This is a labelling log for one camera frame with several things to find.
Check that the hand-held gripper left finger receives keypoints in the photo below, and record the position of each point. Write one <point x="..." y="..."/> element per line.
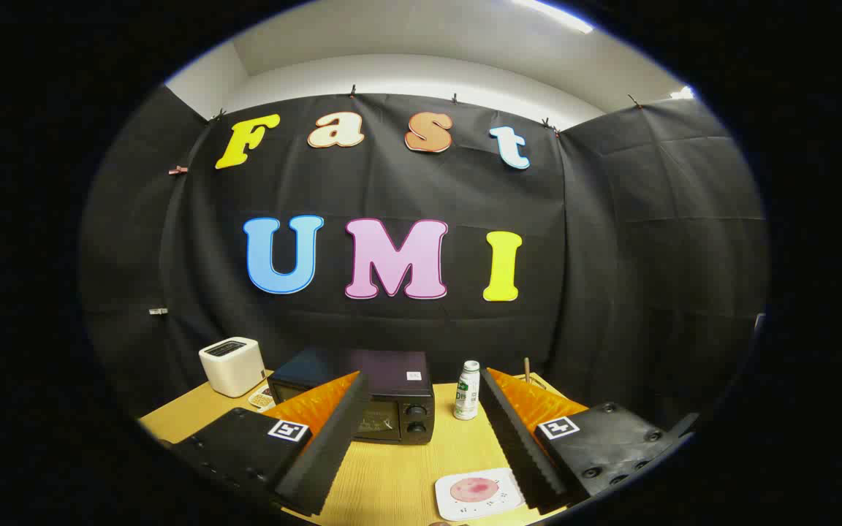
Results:
<point x="333" y="446"/>

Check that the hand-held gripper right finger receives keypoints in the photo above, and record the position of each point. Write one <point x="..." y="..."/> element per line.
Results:
<point x="516" y="446"/>

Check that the white square plate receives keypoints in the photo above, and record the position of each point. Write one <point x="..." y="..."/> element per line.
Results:
<point x="512" y="498"/>

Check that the pink round ham slice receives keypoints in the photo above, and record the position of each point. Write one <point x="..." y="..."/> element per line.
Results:
<point x="473" y="489"/>

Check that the black toaster oven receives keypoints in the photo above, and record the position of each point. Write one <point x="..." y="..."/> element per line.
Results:
<point x="392" y="372"/>

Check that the white pop-up toaster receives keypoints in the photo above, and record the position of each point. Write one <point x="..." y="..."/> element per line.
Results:
<point x="234" y="372"/>

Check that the white green drink bottle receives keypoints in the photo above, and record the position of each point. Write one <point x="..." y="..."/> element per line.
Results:
<point x="467" y="394"/>

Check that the wooden stick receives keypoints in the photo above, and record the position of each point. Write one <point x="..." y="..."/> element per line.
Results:
<point x="527" y="369"/>

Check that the small dish of grains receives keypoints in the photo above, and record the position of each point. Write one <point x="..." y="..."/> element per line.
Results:
<point x="262" y="399"/>

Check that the black backdrop cloth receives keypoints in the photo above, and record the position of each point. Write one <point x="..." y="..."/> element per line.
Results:
<point x="392" y="190"/>

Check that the small ceiling light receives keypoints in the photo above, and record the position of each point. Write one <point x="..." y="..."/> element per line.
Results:
<point x="683" y="93"/>

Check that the ceiling light strip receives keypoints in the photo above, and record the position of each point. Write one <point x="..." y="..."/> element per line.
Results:
<point x="552" y="13"/>

